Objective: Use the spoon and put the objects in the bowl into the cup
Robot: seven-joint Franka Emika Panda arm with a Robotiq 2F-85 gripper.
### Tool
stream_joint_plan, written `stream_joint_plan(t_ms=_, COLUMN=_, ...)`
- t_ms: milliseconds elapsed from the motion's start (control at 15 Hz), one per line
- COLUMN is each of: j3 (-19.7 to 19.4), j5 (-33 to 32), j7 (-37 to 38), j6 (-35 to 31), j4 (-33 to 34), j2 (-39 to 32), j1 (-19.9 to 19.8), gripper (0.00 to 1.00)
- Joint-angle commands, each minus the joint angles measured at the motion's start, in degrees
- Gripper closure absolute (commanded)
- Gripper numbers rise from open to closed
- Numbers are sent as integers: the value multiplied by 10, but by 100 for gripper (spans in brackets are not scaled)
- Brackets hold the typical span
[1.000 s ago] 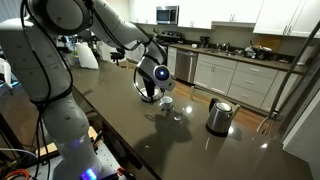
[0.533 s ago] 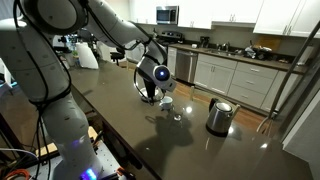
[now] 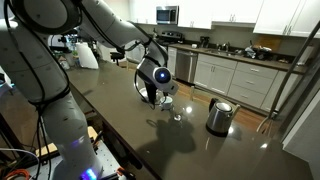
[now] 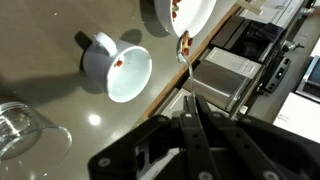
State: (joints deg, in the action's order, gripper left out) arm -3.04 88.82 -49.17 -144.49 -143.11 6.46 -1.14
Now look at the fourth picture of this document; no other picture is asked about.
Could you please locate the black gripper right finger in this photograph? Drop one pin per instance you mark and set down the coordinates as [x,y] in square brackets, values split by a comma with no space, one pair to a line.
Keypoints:
[240,140]

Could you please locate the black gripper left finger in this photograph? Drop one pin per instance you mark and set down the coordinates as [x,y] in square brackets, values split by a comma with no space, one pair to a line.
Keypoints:
[191,140]

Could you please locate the mixed nuts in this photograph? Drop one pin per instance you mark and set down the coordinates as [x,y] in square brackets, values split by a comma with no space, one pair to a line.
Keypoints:
[186,50]

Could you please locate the white plastic spoon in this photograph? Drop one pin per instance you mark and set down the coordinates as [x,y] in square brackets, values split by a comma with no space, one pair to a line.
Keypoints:
[185,50]

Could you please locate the white bowl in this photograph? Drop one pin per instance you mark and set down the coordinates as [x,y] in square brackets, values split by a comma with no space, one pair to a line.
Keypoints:
[190,13]

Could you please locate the white cup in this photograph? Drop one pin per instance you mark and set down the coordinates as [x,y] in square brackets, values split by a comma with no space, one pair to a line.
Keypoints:
[126,73]

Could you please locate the white lower cabinets with drawers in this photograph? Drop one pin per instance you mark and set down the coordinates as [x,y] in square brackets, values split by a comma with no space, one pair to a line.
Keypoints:
[173,103]

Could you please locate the stainless dishwasher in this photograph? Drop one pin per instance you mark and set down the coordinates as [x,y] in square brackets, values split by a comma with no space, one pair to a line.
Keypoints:
[220,83]

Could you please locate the white upper cabinets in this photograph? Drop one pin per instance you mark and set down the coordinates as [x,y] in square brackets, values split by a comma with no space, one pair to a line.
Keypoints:
[296,116]

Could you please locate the narrow white cabinet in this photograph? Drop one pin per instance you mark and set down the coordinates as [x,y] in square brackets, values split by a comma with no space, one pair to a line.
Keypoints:
[233,61]

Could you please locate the stainless microwave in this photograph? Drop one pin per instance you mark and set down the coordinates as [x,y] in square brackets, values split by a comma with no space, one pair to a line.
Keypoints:
[311,80]

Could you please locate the black stainless stove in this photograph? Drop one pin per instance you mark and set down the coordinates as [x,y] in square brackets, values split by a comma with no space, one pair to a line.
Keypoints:
[253,36]

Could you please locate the small clear glass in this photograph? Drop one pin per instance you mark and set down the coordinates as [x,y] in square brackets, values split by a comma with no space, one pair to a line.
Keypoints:
[23,133]

